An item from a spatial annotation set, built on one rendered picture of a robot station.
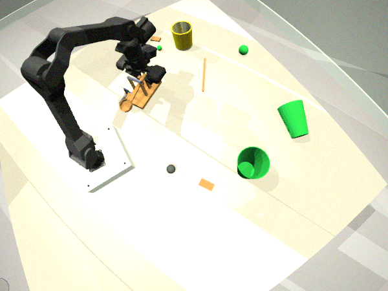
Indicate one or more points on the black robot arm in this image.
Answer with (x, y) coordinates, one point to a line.
(47, 78)

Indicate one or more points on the yellow tapered cup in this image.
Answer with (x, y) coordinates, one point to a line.
(182, 35)

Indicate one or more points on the orange rectangular block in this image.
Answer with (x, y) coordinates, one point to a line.
(205, 184)
(155, 39)

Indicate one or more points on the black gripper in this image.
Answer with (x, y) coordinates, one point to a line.
(135, 67)

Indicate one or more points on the green cup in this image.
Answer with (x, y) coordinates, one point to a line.
(293, 115)
(253, 163)

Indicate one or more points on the dark grey ball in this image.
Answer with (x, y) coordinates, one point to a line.
(170, 169)

